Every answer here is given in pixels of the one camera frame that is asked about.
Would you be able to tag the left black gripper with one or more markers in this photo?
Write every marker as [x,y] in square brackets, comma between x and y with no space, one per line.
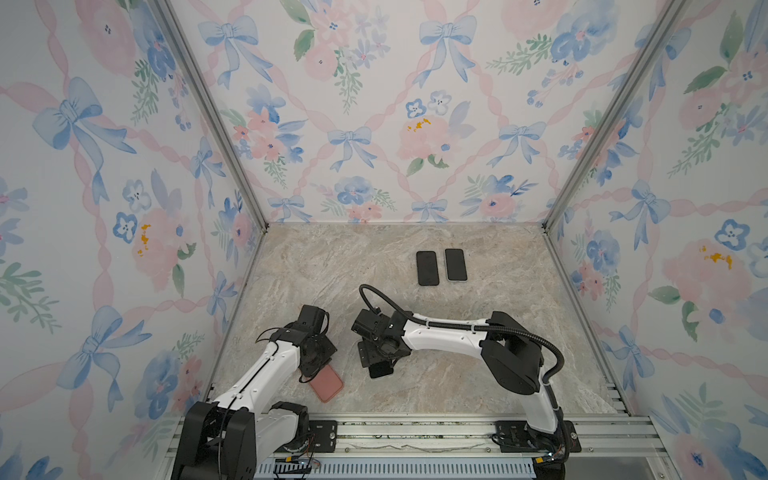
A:
[328,347]

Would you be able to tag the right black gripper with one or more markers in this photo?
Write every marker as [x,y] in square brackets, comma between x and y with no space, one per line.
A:
[366,356]

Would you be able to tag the pink phone case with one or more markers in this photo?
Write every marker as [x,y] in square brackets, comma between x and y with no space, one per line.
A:
[327,384]

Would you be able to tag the black phone case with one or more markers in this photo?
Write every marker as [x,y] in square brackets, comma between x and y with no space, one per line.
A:
[427,268]

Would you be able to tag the light blue phone case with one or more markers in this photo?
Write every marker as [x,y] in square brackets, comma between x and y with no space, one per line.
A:
[456,269]

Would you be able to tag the black phone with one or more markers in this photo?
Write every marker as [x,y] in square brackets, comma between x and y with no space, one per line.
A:
[380,369]

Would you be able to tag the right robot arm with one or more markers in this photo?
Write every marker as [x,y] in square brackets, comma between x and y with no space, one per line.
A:
[520,362]

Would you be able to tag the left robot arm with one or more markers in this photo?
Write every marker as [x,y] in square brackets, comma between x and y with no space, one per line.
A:
[229,437]

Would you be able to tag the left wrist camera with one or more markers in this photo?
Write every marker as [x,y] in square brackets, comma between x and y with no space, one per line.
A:
[313,320]

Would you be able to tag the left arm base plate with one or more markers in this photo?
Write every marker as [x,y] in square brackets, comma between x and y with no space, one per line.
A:
[319,436]

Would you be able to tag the aluminium rail frame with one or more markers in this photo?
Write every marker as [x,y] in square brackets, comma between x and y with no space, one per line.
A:
[617,445]

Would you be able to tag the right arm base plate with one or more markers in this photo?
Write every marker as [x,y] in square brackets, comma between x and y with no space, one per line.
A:
[518,437]

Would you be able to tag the left aluminium corner post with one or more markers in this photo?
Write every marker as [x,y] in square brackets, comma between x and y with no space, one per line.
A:
[171,28]

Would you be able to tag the aluminium corner post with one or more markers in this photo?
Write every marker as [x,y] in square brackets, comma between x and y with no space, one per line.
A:
[171,28]
[660,32]

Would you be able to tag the right aluminium corner post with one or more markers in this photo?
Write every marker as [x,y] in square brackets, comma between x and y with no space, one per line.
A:
[660,32]

